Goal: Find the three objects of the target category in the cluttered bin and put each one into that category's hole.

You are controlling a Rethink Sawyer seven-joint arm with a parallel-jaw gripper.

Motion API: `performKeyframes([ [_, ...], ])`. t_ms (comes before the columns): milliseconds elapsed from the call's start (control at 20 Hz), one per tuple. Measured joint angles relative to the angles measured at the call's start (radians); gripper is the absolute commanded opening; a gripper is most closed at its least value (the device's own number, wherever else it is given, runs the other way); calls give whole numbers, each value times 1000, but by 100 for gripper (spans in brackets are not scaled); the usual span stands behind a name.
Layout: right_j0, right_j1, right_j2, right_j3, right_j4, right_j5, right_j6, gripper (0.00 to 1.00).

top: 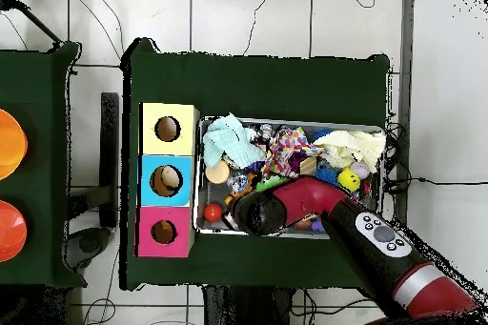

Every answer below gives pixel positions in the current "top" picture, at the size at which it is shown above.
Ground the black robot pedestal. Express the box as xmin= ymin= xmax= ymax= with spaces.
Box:
xmin=201 ymin=285 xmax=298 ymax=325

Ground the wooden box with three holes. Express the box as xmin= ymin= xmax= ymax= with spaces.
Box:
xmin=136 ymin=102 xmax=201 ymax=259

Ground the green furry monster toy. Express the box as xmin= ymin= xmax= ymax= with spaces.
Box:
xmin=255 ymin=175 xmax=290 ymax=193

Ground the blue spiky ball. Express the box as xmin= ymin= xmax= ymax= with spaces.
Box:
xmin=315 ymin=167 xmax=340 ymax=185

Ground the dark green table cloth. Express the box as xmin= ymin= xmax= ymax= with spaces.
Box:
xmin=120 ymin=37 xmax=392 ymax=292
xmin=0 ymin=41 xmax=82 ymax=288

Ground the shallow clear mesh bin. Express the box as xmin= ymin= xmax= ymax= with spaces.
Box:
xmin=193 ymin=116 xmax=385 ymax=238

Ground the orange bowl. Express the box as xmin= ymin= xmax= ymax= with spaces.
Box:
xmin=0 ymin=199 xmax=29 ymax=264
xmin=0 ymin=108 xmax=29 ymax=182

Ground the large yellow ball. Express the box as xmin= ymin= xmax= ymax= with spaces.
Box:
xmin=337 ymin=168 xmax=361 ymax=193

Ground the black cable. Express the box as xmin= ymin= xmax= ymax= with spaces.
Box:
xmin=243 ymin=0 xmax=277 ymax=56
xmin=384 ymin=174 xmax=488 ymax=190

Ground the toy hamburger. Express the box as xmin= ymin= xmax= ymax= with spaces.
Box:
xmin=205 ymin=160 xmax=232 ymax=186

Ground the colourful polka dot cloth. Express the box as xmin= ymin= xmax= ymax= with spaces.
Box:
xmin=262 ymin=126 xmax=322 ymax=177

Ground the red ball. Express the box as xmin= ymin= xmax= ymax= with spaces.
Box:
xmin=203 ymin=202 xmax=225 ymax=223

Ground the mint green cloth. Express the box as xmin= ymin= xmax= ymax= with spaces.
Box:
xmin=201 ymin=113 xmax=267 ymax=171

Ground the cream yellow cloth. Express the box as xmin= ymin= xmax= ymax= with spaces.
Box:
xmin=315 ymin=130 xmax=388 ymax=174

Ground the black stand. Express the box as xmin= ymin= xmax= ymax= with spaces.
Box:
xmin=98 ymin=91 xmax=122 ymax=229

